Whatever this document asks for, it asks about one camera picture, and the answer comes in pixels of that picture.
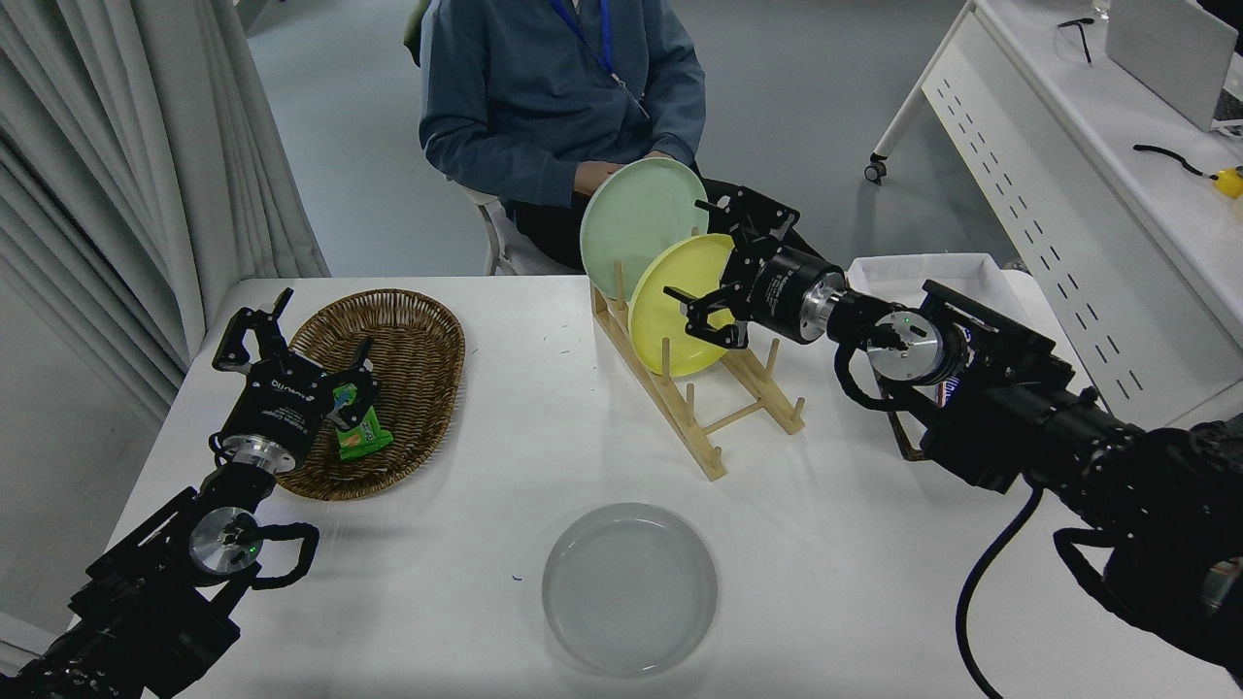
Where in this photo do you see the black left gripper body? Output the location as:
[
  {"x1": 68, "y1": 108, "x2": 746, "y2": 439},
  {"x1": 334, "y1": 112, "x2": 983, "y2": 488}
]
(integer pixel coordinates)
[{"x1": 221, "y1": 354, "x2": 336, "y2": 462}]

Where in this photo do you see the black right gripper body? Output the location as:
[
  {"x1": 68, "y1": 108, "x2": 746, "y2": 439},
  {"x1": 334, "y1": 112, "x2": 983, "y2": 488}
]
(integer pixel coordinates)
[{"x1": 738, "y1": 245, "x2": 826, "y2": 343}]

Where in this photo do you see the grey plate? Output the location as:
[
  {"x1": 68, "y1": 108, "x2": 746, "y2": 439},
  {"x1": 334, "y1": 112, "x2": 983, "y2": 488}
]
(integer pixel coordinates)
[{"x1": 542, "y1": 502, "x2": 720, "y2": 678}]

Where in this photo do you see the yellow plate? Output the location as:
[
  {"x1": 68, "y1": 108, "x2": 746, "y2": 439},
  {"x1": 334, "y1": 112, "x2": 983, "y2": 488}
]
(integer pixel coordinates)
[{"x1": 628, "y1": 233, "x2": 754, "y2": 379}]

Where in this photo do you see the pale green plate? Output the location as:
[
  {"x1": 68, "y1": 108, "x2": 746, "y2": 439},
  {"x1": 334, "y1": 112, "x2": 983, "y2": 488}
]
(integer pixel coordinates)
[{"x1": 580, "y1": 156, "x2": 710, "y2": 304}]

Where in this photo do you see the wooden plate rack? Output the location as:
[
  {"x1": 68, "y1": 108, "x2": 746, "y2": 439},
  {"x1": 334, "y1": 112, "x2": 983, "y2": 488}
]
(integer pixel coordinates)
[{"x1": 590, "y1": 258, "x2": 807, "y2": 483}]

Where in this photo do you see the green snack packet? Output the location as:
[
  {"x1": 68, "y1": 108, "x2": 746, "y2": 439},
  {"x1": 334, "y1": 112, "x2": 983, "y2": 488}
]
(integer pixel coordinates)
[{"x1": 331, "y1": 383, "x2": 395, "y2": 461}]

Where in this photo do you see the brown wicker basket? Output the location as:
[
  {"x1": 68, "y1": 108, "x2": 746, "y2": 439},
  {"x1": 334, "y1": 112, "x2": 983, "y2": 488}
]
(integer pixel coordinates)
[{"x1": 275, "y1": 288, "x2": 467, "y2": 502}]

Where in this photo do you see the white lined tray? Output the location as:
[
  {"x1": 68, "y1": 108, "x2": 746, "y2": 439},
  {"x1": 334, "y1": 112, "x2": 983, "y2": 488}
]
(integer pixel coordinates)
[{"x1": 847, "y1": 253, "x2": 1087, "y2": 463}]

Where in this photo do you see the white chair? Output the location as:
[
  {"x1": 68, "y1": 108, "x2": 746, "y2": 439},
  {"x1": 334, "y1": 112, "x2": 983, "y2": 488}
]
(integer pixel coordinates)
[{"x1": 405, "y1": 0, "x2": 576, "y2": 277}]

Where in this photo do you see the person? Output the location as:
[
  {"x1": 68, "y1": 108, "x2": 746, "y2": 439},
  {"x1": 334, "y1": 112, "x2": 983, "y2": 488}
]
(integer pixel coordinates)
[{"x1": 420, "y1": 0, "x2": 826, "y2": 276}]

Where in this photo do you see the white curtain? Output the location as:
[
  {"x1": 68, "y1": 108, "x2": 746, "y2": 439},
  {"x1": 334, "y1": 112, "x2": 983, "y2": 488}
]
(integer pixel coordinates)
[{"x1": 0, "y1": 0, "x2": 331, "y2": 428}]

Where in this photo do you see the white perforated desk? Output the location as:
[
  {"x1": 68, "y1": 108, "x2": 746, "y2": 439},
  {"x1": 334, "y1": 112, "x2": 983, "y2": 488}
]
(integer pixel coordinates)
[{"x1": 864, "y1": 0, "x2": 1243, "y2": 433}]

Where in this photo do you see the grey laptop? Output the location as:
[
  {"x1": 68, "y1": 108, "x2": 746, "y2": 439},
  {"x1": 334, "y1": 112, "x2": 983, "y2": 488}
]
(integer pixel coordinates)
[{"x1": 1105, "y1": 0, "x2": 1243, "y2": 134}]

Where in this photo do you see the blue lanyard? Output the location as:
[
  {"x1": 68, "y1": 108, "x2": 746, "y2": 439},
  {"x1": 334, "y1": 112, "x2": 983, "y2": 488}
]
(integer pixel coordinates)
[{"x1": 549, "y1": 0, "x2": 650, "y2": 119}]

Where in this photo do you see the black cable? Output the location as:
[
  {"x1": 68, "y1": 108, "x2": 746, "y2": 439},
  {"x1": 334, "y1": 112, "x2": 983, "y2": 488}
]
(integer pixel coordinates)
[{"x1": 1132, "y1": 144, "x2": 1215, "y2": 181}]

